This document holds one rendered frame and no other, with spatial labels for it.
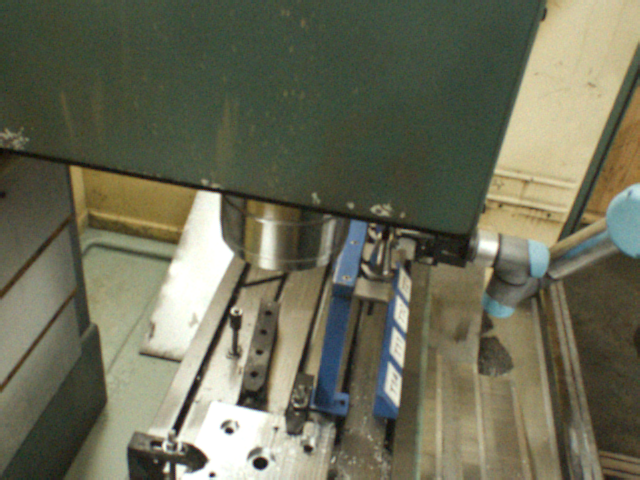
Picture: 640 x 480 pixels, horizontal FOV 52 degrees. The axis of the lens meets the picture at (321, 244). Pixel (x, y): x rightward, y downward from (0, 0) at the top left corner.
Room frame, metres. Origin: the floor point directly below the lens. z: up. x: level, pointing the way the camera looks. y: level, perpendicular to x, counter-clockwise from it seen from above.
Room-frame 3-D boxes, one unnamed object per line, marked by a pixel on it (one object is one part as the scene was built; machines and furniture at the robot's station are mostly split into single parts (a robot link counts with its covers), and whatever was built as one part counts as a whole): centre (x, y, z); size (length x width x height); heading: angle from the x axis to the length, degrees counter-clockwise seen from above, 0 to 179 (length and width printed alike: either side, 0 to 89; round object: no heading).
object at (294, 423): (0.79, 0.00, 0.97); 0.13 x 0.03 x 0.15; 175
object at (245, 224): (0.66, 0.05, 1.52); 0.16 x 0.16 x 0.12
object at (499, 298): (1.14, -0.42, 1.06); 0.11 x 0.08 x 0.11; 132
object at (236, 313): (0.99, 0.15, 0.96); 0.03 x 0.03 x 0.13
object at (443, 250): (1.14, -0.25, 1.16); 0.12 x 0.08 x 0.09; 85
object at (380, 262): (0.93, -0.11, 1.26); 0.04 x 0.04 x 0.07
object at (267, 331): (0.97, 0.10, 0.93); 0.26 x 0.05 x 0.06; 0
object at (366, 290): (0.88, -0.10, 1.21); 0.07 x 0.05 x 0.01; 85
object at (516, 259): (1.13, -0.41, 1.16); 0.11 x 0.08 x 0.09; 85
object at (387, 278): (0.93, -0.11, 1.21); 0.06 x 0.06 x 0.03
